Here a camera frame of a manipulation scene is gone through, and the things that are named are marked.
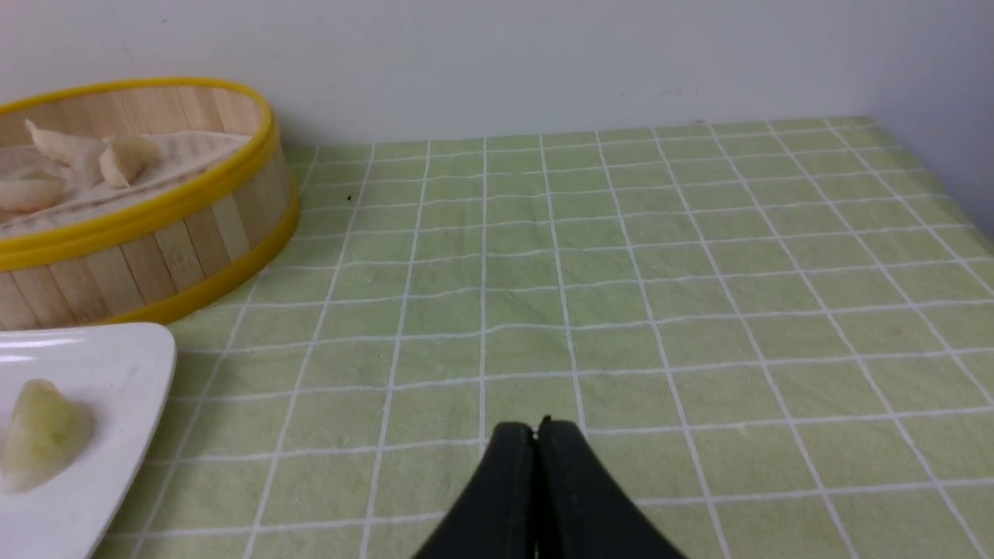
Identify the white dumpling in steamer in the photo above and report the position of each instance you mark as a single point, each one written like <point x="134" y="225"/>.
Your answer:
<point x="30" y="190"/>
<point x="75" y="158"/>

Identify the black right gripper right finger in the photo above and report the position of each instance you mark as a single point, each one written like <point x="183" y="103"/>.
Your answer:
<point x="583" y="512"/>

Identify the steamed dumpling on plate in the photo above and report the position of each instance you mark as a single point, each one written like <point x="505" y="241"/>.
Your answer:
<point x="47" y="433"/>

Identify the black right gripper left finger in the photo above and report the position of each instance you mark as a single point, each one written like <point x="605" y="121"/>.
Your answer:
<point x="491" y="518"/>

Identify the green checkered tablecloth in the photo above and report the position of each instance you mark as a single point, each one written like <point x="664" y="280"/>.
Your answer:
<point x="777" y="337"/>

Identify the white square plate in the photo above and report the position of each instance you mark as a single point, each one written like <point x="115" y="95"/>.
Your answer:
<point x="123" y="373"/>

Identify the bamboo steamer basket yellow rim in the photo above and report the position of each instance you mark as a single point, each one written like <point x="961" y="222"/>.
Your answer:
<point x="162" y="259"/>

